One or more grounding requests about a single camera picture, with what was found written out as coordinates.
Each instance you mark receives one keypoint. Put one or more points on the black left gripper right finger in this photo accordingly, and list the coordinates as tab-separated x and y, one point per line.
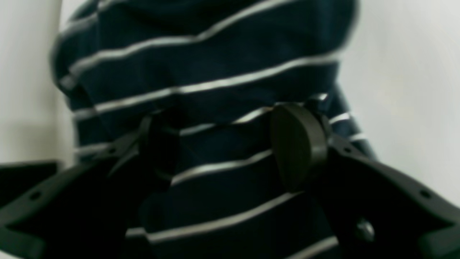
376	211

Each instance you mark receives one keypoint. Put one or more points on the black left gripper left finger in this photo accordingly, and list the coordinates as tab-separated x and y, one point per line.
84	212

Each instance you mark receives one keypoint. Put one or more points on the navy white striped T-shirt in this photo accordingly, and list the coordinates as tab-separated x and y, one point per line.
215	69

